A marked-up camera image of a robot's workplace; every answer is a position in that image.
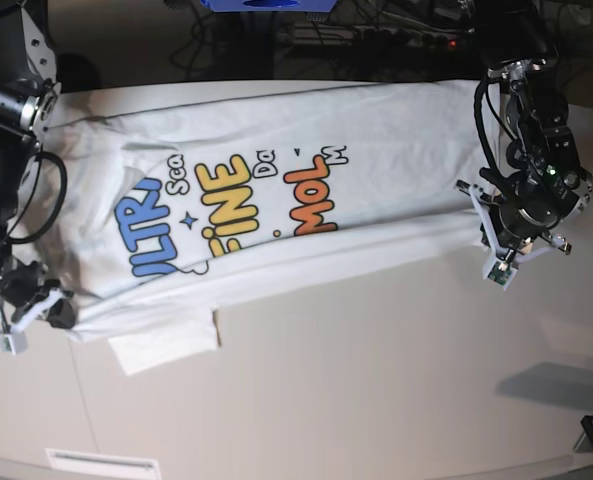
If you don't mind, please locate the white paper label sheet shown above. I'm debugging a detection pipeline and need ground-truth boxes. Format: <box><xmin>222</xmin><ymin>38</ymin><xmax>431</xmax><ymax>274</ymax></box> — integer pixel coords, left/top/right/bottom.
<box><xmin>46</xmin><ymin>448</ymin><xmax>163</xmax><ymax>480</ymax></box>

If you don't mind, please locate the black power strip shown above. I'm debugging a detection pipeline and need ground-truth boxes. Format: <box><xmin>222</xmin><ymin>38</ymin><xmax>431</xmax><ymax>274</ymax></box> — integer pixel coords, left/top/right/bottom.
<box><xmin>277</xmin><ymin>24</ymin><xmax>467</xmax><ymax>49</ymax></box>

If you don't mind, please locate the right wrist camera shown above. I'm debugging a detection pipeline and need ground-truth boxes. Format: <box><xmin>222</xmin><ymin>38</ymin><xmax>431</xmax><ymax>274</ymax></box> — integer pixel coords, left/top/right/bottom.
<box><xmin>0</xmin><ymin>331</ymin><xmax>28</xmax><ymax>355</ymax></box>

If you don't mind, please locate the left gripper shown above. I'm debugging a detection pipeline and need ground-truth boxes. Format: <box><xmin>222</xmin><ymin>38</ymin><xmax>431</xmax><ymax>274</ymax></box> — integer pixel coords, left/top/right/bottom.
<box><xmin>456</xmin><ymin>180</ymin><xmax>572</xmax><ymax>265</ymax></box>

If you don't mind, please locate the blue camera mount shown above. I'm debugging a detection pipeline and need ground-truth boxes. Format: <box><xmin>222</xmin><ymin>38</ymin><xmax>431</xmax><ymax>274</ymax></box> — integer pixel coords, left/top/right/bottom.
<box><xmin>201</xmin><ymin>0</ymin><xmax>336</xmax><ymax>13</ymax></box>

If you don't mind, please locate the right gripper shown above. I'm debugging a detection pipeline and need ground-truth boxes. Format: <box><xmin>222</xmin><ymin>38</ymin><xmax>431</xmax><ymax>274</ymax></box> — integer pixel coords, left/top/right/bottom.
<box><xmin>0</xmin><ymin>261</ymin><xmax>77</xmax><ymax>333</ymax></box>

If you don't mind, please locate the white printed T-shirt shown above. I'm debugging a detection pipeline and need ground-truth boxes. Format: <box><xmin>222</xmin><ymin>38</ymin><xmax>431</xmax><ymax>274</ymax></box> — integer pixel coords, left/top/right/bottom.
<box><xmin>18</xmin><ymin>80</ymin><xmax>485</xmax><ymax>375</ymax></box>

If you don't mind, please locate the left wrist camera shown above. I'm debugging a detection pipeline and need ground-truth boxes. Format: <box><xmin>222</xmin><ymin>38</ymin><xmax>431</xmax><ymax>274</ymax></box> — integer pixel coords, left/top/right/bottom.
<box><xmin>482</xmin><ymin>255</ymin><xmax>518</xmax><ymax>290</ymax></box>

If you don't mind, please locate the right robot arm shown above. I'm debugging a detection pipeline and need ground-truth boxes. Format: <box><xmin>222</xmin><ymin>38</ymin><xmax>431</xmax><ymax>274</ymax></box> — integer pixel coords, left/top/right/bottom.
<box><xmin>0</xmin><ymin>1</ymin><xmax>76</xmax><ymax>334</ymax></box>

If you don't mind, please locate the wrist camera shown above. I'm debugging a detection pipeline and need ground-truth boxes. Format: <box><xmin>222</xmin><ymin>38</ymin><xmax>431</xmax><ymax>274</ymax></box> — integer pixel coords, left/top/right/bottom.
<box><xmin>0</xmin><ymin>331</ymin><xmax>28</xmax><ymax>355</ymax></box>
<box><xmin>482</xmin><ymin>255</ymin><xmax>518</xmax><ymax>290</ymax></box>

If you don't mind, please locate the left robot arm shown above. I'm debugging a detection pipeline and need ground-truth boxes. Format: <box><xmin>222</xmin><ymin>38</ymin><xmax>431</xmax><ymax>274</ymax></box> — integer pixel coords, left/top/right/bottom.
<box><xmin>458</xmin><ymin>1</ymin><xmax>593</xmax><ymax>271</ymax></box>

